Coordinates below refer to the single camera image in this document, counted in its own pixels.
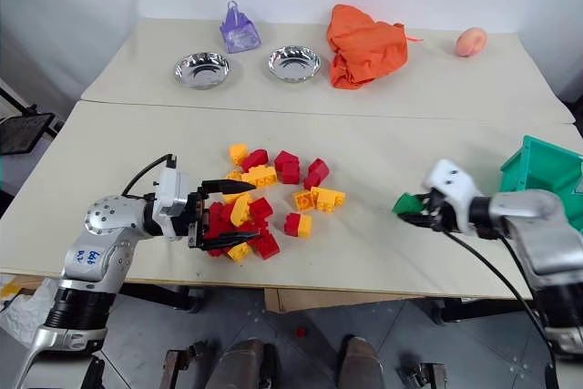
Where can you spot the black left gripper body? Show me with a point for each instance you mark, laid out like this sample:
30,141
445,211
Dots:
197,213

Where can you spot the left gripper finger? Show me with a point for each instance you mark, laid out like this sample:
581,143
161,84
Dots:
230,239
228,186

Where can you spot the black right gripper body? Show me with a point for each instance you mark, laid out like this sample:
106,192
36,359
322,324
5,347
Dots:
439,213

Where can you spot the green toy building block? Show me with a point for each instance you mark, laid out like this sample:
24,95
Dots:
404,203

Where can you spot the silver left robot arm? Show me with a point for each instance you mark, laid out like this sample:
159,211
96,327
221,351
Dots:
105,218

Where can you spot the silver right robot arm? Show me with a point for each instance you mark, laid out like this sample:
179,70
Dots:
533,211

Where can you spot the long yellow toy building block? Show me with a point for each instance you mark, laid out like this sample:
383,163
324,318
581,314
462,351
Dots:
262,176

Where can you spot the teal plastic bin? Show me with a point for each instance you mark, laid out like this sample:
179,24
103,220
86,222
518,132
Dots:
537,166

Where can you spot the small red block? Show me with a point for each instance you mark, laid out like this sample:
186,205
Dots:
300,332

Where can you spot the silver metal bowl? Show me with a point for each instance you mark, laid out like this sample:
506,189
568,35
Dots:
294,64
201,71

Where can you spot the dark rounded shape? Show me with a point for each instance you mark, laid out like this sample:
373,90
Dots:
246,364
362,364

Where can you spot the purple mesh gift bag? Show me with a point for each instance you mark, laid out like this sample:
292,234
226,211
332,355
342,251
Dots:
239,33

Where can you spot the orange crumpled cloth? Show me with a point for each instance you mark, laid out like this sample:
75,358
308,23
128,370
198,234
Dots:
364,47

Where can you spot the peach fruit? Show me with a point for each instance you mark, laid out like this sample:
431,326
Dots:
472,43

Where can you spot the black flat panel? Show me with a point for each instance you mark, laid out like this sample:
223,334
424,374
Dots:
25,133

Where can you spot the white crumpled plastic sheet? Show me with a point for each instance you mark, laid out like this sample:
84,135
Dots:
27,311

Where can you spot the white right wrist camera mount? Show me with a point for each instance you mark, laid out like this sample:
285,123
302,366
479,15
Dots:
453,184

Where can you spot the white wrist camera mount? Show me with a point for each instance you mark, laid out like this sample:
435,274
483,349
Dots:
453,184
170,188

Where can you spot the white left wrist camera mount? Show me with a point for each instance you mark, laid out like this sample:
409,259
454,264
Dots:
170,188

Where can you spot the black table leg frame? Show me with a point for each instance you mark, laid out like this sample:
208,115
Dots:
164,295
483,310

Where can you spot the rusty metal bracket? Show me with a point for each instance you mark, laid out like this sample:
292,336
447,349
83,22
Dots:
426,375
182,361

